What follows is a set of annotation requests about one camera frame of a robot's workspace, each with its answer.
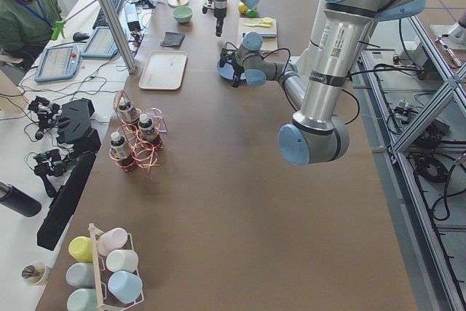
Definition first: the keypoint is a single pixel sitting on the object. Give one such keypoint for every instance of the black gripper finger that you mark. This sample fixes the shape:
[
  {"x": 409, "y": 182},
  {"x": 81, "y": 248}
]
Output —
[
  {"x": 219, "y": 30},
  {"x": 235, "y": 83}
]

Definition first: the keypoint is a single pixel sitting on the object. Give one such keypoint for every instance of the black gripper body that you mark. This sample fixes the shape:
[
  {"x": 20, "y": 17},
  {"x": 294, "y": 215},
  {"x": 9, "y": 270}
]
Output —
[
  {"x": 219, "y": 14},
  {"x": 237, "y": 68}
]

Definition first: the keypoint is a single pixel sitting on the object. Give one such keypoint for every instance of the blue round plate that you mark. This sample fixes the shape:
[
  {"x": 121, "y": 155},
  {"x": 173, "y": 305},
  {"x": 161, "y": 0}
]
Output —
[{"x": 227, "y": 70}]

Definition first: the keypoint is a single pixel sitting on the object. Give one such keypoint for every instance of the green lime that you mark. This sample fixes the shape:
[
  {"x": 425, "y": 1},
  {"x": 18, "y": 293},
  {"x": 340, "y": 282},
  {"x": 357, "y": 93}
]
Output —
[{"x": 251, "y": 13}]

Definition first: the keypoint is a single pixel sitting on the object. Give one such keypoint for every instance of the green bowl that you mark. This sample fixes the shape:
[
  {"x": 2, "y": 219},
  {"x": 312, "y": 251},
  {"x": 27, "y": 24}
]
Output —
[{"x": 182, "y": 14}]

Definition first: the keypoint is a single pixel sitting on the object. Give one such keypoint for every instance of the wooden cutting board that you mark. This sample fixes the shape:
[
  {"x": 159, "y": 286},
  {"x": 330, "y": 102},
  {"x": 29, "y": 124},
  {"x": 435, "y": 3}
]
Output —
[{"x": 268, "y": 45}]

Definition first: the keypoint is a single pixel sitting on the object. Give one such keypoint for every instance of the yellow plastic knife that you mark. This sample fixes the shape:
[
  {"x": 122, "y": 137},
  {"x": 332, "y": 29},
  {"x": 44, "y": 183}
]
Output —
[{"x": 259, "y": 24}]

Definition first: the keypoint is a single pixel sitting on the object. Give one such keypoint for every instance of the folded grey cloth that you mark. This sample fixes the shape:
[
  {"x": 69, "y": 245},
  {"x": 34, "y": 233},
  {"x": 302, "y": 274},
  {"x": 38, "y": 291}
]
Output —
[{"x": 172, "y": 39}]

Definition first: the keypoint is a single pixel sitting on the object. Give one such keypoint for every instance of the cream rabbit tray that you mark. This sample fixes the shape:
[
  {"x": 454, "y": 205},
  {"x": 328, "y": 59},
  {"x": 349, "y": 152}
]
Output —
[{"x": 163, "y": 70}]

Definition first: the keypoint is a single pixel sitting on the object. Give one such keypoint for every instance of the tea bottle front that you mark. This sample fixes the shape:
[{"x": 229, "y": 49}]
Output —
[{"x": 121, "y": 152}]

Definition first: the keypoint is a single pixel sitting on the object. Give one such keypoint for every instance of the black computer mouse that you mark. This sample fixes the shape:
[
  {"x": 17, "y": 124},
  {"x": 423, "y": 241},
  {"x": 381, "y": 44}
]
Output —
[{"x": 80, "y": 36}]

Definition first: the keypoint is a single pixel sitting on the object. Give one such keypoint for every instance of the blue teach pendant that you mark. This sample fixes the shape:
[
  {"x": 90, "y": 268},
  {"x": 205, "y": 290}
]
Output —
[{"x": 58, "y": 63}]

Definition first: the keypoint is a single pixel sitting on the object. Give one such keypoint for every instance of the black stand device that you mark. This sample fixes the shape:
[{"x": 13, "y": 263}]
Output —
[{"x": 65, "y": 177}]

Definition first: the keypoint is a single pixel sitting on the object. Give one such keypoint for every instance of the person in green sweater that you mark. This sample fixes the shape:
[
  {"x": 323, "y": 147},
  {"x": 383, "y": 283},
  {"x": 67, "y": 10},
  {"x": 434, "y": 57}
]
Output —
[{"x": 27, "y": 26}]

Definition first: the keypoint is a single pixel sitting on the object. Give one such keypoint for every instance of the pink cup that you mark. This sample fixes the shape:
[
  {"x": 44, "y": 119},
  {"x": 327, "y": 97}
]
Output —
[{"x": 111, "y": 240}]

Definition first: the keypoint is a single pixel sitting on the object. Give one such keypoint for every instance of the white cup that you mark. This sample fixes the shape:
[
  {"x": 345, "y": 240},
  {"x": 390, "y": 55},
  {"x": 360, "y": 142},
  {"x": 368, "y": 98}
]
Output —
[{"x": 122, "y": 259}]

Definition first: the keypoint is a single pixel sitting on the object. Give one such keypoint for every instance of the yellow cup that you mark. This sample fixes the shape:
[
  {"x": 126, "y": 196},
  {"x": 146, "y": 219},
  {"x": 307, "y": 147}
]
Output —
[{"x": 80, "y": 249}]

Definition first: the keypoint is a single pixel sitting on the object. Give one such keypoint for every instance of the light blue cup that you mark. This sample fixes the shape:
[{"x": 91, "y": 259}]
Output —
[{"x": 125, "y": 286}]

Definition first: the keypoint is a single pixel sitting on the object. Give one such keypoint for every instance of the black flask bottle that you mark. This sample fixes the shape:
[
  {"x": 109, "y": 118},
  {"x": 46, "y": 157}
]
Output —
[{"x": 18, "y": 201}]

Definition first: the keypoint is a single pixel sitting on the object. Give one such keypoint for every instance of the grey cup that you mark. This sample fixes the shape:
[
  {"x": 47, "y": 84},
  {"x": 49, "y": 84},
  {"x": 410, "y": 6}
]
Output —
[{"x": 81, "y": 275}]

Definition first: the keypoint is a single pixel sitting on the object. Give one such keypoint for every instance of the mint green cup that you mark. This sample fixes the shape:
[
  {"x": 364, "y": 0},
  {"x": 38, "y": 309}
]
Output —
[{"x": 82, "y": 299}]

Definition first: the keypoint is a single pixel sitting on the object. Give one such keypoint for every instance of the aluminium frame post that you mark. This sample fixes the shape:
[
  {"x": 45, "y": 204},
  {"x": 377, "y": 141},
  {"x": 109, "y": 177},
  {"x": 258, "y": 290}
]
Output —
[{"x": 118, "y": 34}]

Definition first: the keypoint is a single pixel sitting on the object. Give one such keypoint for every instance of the copper wire bottle rack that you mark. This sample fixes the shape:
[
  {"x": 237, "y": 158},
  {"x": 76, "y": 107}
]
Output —
[{"x": 145, "y": 154}]

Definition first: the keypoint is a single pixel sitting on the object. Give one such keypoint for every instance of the white wire cup rack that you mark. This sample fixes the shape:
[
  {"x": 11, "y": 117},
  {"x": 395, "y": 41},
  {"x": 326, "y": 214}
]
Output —
[{"x": 104, "y": 298}]

